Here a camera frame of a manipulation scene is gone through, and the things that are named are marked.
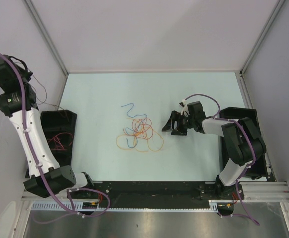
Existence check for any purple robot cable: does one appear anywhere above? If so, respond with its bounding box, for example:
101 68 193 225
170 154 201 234
0 45 110 224
184 93 261 226

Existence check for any left black sorting bin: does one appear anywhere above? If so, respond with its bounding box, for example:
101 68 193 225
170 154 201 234
40 110 77 166

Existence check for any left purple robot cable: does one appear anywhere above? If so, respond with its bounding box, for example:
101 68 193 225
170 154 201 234
0 45 110 224

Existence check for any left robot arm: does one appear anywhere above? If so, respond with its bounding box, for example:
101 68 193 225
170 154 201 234
0 55 95 198

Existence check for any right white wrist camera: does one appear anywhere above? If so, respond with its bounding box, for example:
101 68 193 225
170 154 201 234
179 99 190 117

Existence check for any white slotted cable duct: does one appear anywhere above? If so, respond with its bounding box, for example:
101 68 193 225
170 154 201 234
31 201 218 213

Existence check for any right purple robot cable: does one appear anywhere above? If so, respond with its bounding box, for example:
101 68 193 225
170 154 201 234
184 93 261 226

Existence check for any red wire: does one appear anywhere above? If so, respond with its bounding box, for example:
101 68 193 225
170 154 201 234
46 132 75 151

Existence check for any blue wire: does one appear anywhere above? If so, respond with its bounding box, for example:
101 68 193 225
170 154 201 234
121 102 148 149

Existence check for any dark brown wire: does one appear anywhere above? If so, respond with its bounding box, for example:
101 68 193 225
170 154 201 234
30 73 71 122

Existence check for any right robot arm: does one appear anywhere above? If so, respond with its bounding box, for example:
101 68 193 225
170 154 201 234
162 100 266 199

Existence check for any yellow wire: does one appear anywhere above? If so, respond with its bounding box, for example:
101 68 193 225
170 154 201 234
116 123 165 153

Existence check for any orange wire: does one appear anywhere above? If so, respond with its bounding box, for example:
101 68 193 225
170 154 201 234
116 117 165 153

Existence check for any aluminium frame rail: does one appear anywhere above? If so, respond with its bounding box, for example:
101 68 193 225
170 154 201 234
22 0 69 76

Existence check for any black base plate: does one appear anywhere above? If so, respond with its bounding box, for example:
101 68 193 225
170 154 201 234
67 180 245 209

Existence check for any right black sorting bin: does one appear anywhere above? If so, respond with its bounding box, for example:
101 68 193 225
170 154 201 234
219 107 267 180

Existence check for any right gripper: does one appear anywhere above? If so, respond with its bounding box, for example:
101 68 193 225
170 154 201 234
161 110 195 136

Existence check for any black sorting bin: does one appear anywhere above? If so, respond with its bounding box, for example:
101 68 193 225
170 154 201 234
219 107 267 180
40 110 77 166

